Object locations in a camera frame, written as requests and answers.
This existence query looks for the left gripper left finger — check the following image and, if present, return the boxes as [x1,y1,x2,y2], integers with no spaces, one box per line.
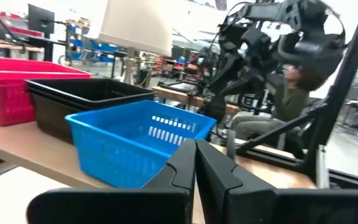
[26,138,198,224]

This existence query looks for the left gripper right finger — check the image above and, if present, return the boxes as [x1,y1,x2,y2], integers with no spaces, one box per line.
[196,139,358,224]

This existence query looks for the blue plastic basket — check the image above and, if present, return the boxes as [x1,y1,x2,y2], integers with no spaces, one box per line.
[64,99,218,189]

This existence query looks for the black plastic basket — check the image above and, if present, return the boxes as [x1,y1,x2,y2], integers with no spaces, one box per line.
[25,77,157,108]
[29,90,157,146]

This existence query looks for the red plastic basket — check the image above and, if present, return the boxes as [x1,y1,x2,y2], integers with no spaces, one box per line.
[0,55,93,78]
[0,73,39,127]

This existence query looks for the black monitor on arm mount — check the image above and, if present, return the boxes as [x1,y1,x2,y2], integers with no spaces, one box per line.
[27,3,68,34]

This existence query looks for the person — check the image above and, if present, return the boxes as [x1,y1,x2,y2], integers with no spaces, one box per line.
[230,63,326,156]

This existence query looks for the white shade silver table lamp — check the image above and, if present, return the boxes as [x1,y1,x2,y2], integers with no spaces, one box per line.
[97,0,174,85]

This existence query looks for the wooden box platform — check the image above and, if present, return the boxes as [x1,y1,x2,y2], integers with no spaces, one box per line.
[0,116,318,190]

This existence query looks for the rack with blue bins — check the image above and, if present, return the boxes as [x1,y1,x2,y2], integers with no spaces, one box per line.
[65,18,119,63]

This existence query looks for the black aluminium table frame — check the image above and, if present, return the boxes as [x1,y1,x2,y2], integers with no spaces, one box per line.
[234,0,358,190]

